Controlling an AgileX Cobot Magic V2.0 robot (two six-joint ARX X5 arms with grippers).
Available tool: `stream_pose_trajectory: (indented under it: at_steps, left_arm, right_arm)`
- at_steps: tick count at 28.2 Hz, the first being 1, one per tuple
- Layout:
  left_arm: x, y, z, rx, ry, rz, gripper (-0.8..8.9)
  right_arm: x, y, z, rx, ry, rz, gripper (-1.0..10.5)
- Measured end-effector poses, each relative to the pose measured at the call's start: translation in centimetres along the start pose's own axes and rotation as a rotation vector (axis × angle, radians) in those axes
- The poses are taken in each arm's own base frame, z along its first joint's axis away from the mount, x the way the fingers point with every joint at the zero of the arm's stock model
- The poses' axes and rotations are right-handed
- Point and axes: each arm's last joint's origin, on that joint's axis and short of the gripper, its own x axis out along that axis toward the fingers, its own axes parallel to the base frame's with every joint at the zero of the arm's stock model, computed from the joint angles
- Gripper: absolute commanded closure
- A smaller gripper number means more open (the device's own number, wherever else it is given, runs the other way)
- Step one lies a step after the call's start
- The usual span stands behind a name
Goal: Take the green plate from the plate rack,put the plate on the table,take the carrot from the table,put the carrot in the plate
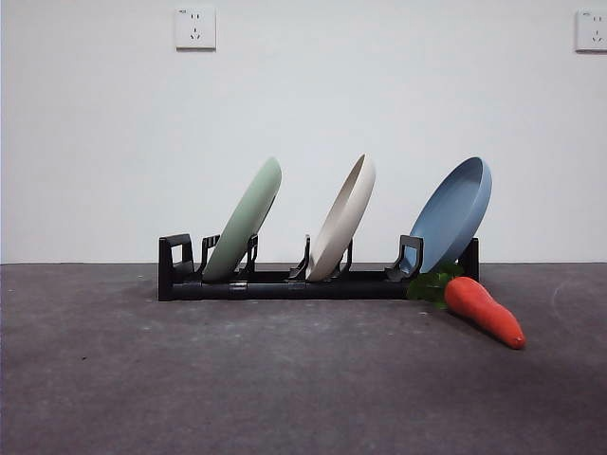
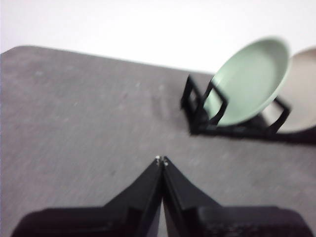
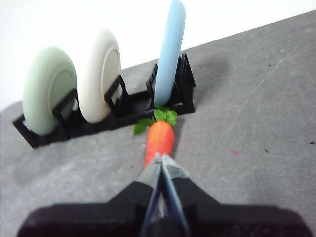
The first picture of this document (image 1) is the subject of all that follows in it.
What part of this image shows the green plate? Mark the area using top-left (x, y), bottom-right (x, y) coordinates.
top-left (202, 156), bottom-right (284, 282)

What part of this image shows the orange carrot with green leaves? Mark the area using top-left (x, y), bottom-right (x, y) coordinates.
top-left (406, 262), bottom-right (526, 351)

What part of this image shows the beige plate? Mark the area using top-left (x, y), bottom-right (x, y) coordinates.
top-left (305, 153), bottom-right (377, 282)

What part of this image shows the black plate rack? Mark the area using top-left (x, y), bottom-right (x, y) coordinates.
top-left (157, 233), bottom-right (480, 302)

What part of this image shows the blue plate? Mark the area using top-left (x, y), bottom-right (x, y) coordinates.
top-left (408, 156), bottom-right (493, 275)

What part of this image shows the white wall socket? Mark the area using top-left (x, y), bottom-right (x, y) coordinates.
top-left (175, 7), bottom-right (217, 51)
top-left (574, 9), bottom-right (607, 53)

